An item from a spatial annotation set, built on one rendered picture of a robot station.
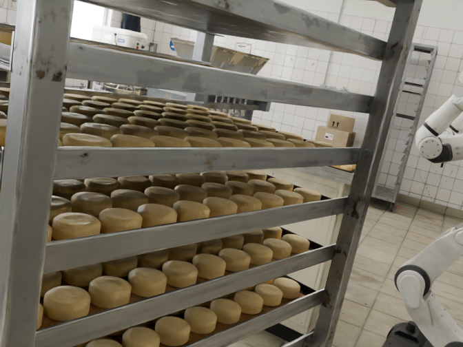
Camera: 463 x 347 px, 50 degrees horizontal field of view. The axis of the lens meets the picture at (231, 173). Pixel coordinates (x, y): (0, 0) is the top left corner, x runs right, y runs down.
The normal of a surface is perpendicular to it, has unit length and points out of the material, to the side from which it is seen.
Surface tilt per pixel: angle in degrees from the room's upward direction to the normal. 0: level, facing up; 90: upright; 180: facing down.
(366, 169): 90
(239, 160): 90
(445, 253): 113
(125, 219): 0
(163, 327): 0
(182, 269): 0
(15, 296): 90
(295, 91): 90
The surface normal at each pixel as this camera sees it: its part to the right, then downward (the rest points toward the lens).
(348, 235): -0.66, 0.04
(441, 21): -0.43, 0.12
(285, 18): 0.73, 0.29
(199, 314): 0.19, -0.96
